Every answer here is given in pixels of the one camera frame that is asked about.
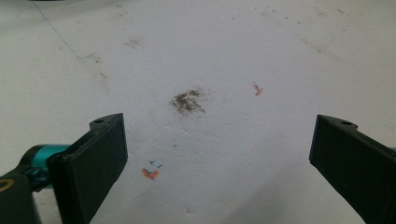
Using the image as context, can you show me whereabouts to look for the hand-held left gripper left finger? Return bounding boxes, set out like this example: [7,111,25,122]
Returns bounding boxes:
[46,112,129,224]

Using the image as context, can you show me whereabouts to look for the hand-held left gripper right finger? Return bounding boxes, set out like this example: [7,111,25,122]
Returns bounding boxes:
[308,114,396,224]

